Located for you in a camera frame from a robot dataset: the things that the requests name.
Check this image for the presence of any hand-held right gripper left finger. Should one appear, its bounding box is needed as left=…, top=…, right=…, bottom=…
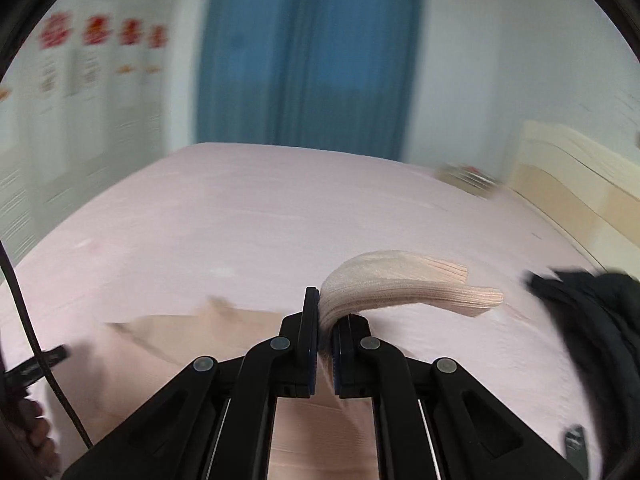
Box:
left=60, top=287, right=320, bottom=480

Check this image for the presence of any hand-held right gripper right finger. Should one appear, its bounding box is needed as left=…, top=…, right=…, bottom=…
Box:
left=332, top=316, right=586, bottom=480

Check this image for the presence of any pink ribbed knit garment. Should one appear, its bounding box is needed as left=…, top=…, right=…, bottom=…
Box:
left=102, top=249, right=505, bottom=480

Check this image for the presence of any person's left hand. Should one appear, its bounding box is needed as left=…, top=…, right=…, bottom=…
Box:
left=0, top=395, right=62, bottom=477

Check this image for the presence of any bed with pink sheet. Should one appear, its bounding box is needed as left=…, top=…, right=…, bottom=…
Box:
left=0, top=142, right=640, bottom=480

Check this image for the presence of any small bedside object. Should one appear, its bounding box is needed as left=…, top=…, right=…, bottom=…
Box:
left=437, top=162, right=496, bottom=196

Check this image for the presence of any white wardrobe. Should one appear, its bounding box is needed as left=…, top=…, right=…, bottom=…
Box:
left=0, top=5, right=171, bottom=261

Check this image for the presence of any black jacket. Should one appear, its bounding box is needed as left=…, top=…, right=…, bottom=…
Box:
left=525, top=267, right=640, bottom=461

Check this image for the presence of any blue curtain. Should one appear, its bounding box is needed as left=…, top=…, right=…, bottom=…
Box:
left=195, top=0, right=426, bottom=163

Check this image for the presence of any cream wooden headboard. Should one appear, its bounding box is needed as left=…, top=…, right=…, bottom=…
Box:
left=507, top=120, right=640, bottom=281

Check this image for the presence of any black cable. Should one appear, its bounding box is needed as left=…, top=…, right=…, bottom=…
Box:
left=0, top=240, right=96, bottom=451

